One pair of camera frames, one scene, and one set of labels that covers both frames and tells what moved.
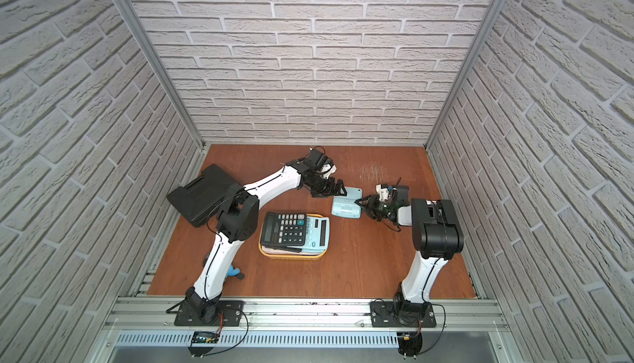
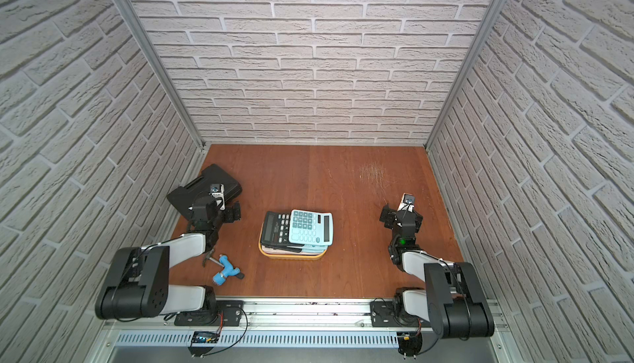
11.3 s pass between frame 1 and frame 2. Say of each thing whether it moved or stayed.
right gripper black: moved
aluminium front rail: stayed
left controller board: stayed
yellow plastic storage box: stayed
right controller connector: stayed
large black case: stayed
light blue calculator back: moved
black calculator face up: stayed
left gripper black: moved
